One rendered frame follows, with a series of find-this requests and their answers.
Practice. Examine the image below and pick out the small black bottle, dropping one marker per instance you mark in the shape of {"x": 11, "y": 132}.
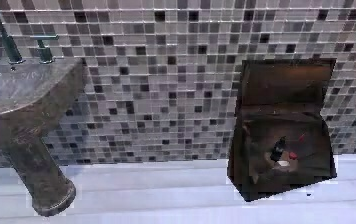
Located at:
{"x": 278, "y": 150}

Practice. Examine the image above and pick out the dark brown open bin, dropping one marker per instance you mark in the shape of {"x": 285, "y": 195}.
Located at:
{"x": 286, "y": 116}

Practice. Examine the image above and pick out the small white object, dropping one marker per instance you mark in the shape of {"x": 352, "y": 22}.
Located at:
{"x": 283, "y": 163}

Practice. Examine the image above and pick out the small red object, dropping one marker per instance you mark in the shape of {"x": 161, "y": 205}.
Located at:
{"x": 292, "y": 155}

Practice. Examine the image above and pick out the dark green tall faucet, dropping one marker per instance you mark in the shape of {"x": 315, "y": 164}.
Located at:
{"x": 9, "y": 46}

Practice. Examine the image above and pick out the grey pedestal sink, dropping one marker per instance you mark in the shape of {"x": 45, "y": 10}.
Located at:
{"x": 22, "y": 100}

